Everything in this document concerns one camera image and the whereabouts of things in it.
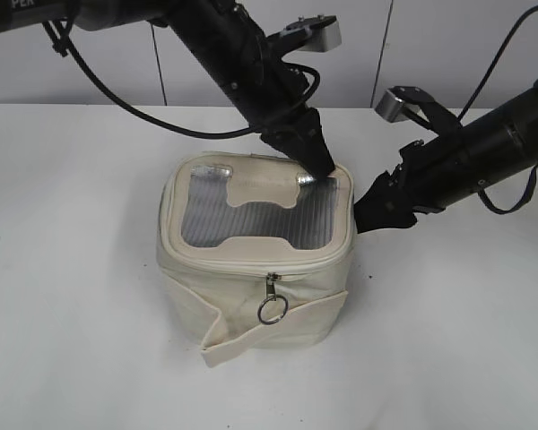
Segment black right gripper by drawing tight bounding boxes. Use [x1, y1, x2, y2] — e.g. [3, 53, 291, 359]
[353, 168, 417, 233]

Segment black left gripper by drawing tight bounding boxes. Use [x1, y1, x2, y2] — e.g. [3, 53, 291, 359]
[261, 107, 335, 174]

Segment cream canvas zipper bag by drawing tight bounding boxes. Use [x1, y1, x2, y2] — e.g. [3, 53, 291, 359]
[157, 152, 356, 367]

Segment metal zipper pull with ring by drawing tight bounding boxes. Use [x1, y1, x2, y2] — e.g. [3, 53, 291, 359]
[256, 272, 289, 325]

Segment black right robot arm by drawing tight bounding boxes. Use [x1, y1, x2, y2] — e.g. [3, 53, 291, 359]
[353, 79, 538, 233]

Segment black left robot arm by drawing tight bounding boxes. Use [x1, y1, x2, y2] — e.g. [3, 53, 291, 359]
[0, 0, 341, 178]

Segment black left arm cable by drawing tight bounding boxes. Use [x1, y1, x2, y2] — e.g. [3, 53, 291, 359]
[42, 20, 322, 138]

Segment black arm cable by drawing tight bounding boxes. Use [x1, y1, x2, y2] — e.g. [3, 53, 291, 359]
[456, 3, 538, 213]
[42, 20, 322, 138]

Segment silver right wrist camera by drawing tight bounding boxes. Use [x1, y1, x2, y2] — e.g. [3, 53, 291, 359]
[374, 86, 435, 123]

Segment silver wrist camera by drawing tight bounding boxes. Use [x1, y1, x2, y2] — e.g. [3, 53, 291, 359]
[279, 14, 342, 53]
[374, 86, 435, 123]

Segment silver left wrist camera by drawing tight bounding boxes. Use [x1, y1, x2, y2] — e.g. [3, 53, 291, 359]
[279, 14, 342, 53]

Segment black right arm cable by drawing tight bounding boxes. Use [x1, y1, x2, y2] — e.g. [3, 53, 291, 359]
[456, 3, 538, 213]

